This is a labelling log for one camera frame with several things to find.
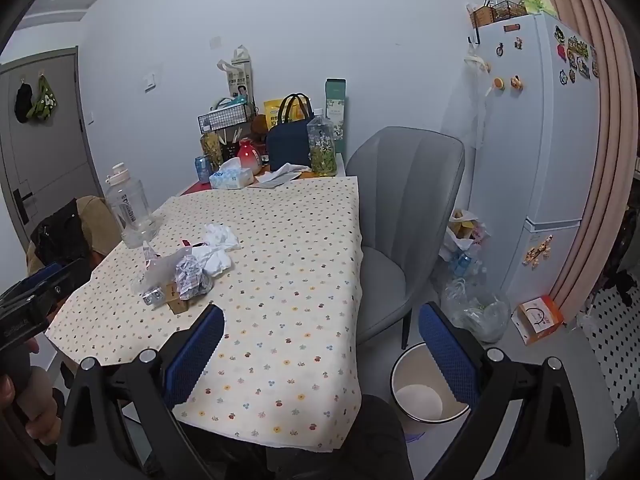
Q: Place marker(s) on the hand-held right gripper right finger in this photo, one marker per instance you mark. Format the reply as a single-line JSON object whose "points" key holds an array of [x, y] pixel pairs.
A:
{"points": [[445, 355]]}

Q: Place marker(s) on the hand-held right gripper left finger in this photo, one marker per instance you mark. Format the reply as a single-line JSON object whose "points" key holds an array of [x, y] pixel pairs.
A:
{"points": [[200, 350]]}

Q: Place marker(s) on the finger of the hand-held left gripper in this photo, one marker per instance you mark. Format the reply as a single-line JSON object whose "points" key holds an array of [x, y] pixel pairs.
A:
{"points": [[60, 292], [50, 271]]}

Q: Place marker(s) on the small cardboard box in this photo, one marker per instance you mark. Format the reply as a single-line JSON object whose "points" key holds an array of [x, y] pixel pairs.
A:
{"points": [[177, 306]]}

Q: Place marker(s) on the white trash bin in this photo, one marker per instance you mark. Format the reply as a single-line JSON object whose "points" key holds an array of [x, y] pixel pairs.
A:
{"points": [[415, 400]]}

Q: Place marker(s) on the silver blister pack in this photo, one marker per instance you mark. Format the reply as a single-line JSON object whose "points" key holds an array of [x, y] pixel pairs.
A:
{"points": [[152, 298]]}

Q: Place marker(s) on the blue tissue pack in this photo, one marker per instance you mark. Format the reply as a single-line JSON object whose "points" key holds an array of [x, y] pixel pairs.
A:
{"points": [[192, 280]]}

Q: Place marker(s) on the white tissue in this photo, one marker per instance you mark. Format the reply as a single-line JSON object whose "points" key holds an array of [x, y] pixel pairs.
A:
{"points": [[217, 255]]}

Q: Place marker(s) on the person's left hand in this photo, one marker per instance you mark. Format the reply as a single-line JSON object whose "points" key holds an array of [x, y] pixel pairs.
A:
{"points": [[40, 425]]}

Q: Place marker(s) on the black jacket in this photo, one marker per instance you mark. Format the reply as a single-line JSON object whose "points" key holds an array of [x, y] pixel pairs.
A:
{"points": [[62, 235]]}

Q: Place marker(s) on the clear plastic bag with waste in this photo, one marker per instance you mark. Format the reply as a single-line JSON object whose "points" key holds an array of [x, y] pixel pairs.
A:
{"points": [[480, 315]]}

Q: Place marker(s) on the black door lock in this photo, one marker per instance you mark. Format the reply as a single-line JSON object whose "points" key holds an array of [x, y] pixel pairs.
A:
{"points": [[25, 207]]}

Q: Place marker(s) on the brown chair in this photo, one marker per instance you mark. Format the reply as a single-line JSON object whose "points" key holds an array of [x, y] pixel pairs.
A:
{"points": [[105, 225]]}

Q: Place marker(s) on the orange cardboard box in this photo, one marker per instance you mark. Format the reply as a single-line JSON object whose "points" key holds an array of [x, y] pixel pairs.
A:
{"points": [[537, 320]]}

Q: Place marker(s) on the large clear water jug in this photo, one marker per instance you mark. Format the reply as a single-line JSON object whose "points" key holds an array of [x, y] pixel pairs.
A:
{"points": [[131, 210]]}

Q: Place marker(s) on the dotted cream tablecloth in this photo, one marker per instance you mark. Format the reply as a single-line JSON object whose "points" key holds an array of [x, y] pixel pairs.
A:
{"points": [[290, 285]]}

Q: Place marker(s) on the person's leg in dark trousers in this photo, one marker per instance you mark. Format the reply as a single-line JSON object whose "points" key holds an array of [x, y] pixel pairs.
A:
{"points": [[370, 440]]}

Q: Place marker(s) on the white bag of packaging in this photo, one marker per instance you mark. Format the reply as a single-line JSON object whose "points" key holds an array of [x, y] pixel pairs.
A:
{"points": [[462, 240]]}

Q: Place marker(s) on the grey door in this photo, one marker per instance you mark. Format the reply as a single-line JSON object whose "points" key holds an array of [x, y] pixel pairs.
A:
{"points": [[50, 150]]}

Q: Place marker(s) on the golden fridge magnet cluster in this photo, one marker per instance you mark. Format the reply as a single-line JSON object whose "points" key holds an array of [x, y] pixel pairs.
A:
{"points": [[537, 252]]}

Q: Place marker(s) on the red mat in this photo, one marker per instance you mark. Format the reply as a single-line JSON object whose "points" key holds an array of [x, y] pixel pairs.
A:
{"points": [[195, 190]]}

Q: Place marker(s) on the grey upholstered chair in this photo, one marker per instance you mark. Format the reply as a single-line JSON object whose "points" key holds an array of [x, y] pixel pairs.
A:
{"points": [[400, 200]]}

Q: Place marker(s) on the green hat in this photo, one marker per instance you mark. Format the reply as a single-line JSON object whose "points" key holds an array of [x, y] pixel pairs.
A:
{"points": [[42, 102]]}

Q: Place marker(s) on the black hat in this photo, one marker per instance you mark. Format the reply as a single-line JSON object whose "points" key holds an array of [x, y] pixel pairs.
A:
{"points": [[22, 102]]}

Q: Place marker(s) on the blue white tissue box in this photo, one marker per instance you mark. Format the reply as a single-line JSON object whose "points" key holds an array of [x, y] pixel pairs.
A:
{"points": [[232, 177]]}

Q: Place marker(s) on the blue drink can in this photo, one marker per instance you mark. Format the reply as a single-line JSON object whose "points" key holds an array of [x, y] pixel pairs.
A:
{"points": [[203, 170]]}

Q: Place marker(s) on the red vase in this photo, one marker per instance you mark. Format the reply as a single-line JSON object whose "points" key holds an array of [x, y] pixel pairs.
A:
{"points": [[248, 157]]}

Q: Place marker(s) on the black utensil holder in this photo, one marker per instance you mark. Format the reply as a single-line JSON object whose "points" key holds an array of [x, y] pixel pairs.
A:
{"points": [[231, 151]]}

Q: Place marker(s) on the navy lunch bag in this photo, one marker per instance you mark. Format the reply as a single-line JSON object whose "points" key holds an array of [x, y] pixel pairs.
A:
{"points": [[287, 145]]}

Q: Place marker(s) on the clear flower print bottle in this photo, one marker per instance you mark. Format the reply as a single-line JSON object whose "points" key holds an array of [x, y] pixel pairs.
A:
{"points": [[321, 150]]}

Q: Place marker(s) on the white fridge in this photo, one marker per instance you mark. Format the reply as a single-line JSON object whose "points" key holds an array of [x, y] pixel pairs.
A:
{"points": [[525, 135]]}

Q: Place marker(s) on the teal packet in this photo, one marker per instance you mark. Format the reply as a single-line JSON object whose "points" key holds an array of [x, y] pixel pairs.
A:
{"points": [[235, 102]]}

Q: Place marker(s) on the yellow packet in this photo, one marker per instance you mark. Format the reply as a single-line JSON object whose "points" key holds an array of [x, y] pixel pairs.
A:
{"points": [[272, 110]]}

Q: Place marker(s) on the translucent white hanging bag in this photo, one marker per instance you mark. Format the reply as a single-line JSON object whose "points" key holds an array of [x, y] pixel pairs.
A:
{"points": [[477, 105]]}

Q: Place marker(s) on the white carton gift bag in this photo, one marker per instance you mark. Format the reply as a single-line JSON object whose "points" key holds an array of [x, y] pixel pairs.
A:
{"points": [[241, 80]]}

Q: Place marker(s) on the tall green box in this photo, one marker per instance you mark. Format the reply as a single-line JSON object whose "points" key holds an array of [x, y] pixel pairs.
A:
{"points": [[336, 105]]}

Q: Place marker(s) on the burger fridge magnet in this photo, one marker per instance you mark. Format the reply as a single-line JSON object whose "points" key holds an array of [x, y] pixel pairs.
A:
{"points": [[498, 83]]}

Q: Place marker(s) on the cluster of fridge magnets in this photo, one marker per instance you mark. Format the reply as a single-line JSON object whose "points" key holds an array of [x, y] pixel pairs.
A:
{"points": [[577, 55]]}

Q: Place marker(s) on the yellow green bag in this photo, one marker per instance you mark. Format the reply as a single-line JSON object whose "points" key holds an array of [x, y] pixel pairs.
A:
{"points": [[539, 2]]}

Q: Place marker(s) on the white light switch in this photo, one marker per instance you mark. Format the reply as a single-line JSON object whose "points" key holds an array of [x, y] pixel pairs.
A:
{"points": [[149, 83]]}

